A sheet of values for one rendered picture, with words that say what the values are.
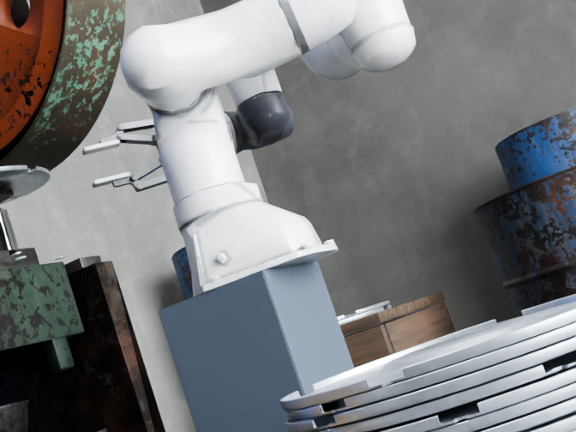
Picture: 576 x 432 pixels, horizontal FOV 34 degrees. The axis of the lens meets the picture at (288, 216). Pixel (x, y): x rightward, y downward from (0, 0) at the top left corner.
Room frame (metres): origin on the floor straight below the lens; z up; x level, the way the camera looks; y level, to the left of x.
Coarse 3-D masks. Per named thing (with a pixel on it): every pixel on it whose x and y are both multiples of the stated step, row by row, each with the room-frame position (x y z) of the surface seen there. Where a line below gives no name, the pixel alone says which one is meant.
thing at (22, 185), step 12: (0, 168) 1.52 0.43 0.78; (12, 168) 1.54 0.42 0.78; (24, 168) 1.56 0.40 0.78; (36, 168) 1.59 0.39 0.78; (0, 180) 1.59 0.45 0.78; (12, 180) 1.61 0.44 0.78; (24, 180) 1.64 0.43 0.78; (36, 180) 1.67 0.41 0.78; (48, 180) 1.69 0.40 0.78; (24, 192) 1.73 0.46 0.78; (0, 204) 1.77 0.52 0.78
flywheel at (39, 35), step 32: (0, 0) 2.02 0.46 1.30; (32, 0) 1.97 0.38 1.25; (64, 0) 1.89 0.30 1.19; (0, 32) 2.03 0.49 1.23; (32, 32) 1.99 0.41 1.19; (0, 64) 2.05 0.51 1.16; (32, 64) 2.00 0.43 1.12; (0, 96) 2.06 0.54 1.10; (32, 96) 1.97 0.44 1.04; (0, 128) 2.03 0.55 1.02; (0, 160) 2.12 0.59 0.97
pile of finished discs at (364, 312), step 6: (372, 306) 1.76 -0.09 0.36; (378, 306) 1.78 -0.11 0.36; (384, 306) 1.86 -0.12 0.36; (390, 306) 1.83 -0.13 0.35; (360, 312) 1.74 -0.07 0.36; (366, 312) 1.75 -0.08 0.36; (372, 312) 1.76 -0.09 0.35; (342, 318) 1.72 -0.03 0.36; (348, 318) 1.73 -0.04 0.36; (354, 318) 1.73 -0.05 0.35; (342, 324) 1.72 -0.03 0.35
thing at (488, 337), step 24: (528, 312) 0.85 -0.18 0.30; (552, 312) 0.77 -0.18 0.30; (456, 336) 0.78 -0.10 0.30; (480, 336) 0.68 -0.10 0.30; (504, 336) 0.59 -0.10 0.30; (528, 336) 0.59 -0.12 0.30; (384, 360) 0.87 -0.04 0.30; (408, 360) 0.69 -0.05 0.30; (432, 360) 0.59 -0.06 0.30; (456, 360) 0.59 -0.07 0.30; (312, 384) 0.81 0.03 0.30; (336, 384) 0.80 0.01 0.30; (360, 384) 0.62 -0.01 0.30; (384, 384) 0.61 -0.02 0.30; (288, 408) 0.69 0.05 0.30
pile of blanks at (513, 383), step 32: (512, 352) 0.59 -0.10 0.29; (544, 352) 0.59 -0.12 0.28; (416, 384) 0.60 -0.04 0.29; (448, 384) 0.59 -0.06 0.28; (480, 384) 0.59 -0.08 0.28; (512, 384) 0.59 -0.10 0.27; (544, 384) 0.59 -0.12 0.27; (288, 416) 0.71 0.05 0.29; (320, 416) 0.65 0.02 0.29; (352, 416) 0.62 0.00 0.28; (384, 416) 0.61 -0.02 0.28; (416, 416) 0.60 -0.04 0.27; (448, 416) 0.63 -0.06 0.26; (480, 416) 0.64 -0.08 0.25; (512, 416) 0.59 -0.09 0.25; (544, 416) 0.59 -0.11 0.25
